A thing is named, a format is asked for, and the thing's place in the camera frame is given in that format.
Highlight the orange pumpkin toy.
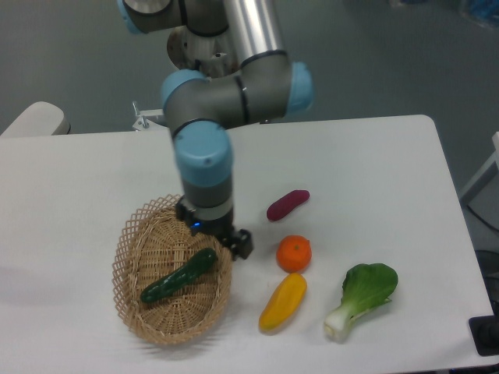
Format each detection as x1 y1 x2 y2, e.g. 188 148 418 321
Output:
276 235 312 273

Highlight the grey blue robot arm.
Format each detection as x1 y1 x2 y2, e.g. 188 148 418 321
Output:
118 1 314 259

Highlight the black device at edge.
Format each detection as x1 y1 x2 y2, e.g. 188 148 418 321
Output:
469 316 498 357

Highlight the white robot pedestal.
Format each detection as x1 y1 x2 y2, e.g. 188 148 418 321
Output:
131 26 242 132

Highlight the yellow pepper toy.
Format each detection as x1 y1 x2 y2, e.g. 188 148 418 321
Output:
258 273 307 333

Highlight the white frame at right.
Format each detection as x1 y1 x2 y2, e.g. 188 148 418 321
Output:
458 132 498 206

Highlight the white chair armrest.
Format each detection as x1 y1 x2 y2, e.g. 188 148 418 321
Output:
1 101 71 139

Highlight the green bok choy toy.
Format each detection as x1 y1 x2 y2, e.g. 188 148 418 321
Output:
324 263 398 342

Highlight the purple sweet potato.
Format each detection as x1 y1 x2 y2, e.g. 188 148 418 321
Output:
266 189 310 222

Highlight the woven wicker basket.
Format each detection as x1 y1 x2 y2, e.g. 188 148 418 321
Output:
112 195 232 344

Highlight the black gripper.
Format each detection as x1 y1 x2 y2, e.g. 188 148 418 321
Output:
175 196 253 260

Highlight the dark green cucumber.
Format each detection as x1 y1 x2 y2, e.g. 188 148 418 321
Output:
140 248 218 304

